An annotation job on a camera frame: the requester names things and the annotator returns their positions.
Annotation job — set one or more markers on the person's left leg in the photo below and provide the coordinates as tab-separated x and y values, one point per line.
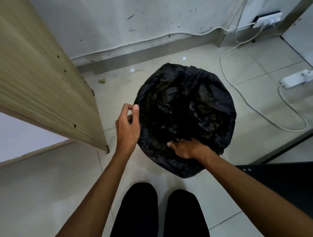
137	212

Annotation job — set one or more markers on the black trash bag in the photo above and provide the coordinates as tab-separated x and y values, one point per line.
190	105

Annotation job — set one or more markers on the person's leg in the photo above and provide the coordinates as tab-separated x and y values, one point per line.
137	212
184	214

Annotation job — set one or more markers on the black furniture panel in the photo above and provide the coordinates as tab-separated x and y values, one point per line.
288	180

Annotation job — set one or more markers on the white wall socket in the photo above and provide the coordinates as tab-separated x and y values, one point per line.
267	20

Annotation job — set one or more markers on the person's right hand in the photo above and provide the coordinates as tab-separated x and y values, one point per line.
189	150

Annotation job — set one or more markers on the person's left thumb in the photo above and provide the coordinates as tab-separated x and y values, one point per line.
136	114

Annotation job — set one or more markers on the person's left forearm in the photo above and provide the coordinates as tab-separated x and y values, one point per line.
102	195

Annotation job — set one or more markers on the person's right leg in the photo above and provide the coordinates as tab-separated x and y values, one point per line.
184	214

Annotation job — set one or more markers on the small green floor scrap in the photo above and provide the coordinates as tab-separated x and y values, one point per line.
102	80

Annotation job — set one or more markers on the wooden desk side panel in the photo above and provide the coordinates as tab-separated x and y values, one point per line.
41	73

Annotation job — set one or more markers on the person's right thumb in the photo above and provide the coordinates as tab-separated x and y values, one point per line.
173	147

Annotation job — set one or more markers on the white power strip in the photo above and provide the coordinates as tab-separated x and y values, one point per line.
294	80

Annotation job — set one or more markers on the white plug adapter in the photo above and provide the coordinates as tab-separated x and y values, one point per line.
307	73

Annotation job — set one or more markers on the person's right forearm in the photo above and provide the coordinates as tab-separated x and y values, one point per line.
249	193

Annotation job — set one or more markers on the person's left hand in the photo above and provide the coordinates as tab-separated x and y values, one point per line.
127	131

